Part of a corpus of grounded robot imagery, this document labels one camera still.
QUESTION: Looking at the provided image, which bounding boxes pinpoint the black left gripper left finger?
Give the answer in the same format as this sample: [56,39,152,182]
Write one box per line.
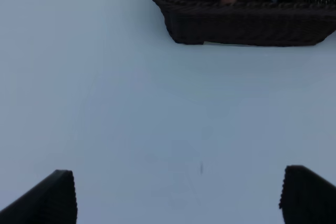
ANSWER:
[1,169,78,224]

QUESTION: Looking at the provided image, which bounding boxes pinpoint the dark brown wicker basket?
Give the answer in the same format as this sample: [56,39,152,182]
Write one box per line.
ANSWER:
[152,0,335,47]

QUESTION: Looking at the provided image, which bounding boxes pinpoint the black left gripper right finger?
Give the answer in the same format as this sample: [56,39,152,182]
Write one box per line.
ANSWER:
[279,165,335,224]

